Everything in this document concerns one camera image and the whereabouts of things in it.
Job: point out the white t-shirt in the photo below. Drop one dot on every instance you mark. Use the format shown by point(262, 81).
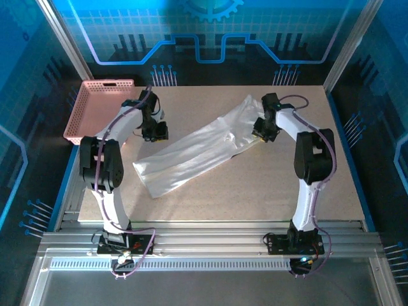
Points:
point(197, 146)

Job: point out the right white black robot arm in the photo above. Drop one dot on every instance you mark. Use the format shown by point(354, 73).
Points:
point(306, 204)

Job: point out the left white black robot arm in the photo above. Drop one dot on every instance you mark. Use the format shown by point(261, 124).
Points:
point(114, 127)

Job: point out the pink perforated plastic basket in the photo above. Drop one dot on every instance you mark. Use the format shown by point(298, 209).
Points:
point(92, 108)

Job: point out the small black controller board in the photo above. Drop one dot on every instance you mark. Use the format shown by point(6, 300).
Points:
point(301, 263)
point(122, 259)

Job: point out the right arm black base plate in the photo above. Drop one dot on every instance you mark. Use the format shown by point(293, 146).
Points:
point(277, 243)

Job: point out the aluminium corner post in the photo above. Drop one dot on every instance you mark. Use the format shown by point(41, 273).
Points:
point(65, 41)
point(354, 41)

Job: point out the aluminium frame cross rail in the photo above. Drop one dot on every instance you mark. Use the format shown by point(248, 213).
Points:
point(207, 239)

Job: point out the aluminium side rail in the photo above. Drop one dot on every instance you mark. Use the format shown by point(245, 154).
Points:
point(68, 197)

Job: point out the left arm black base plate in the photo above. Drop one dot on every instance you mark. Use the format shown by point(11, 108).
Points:
point(146, 243)

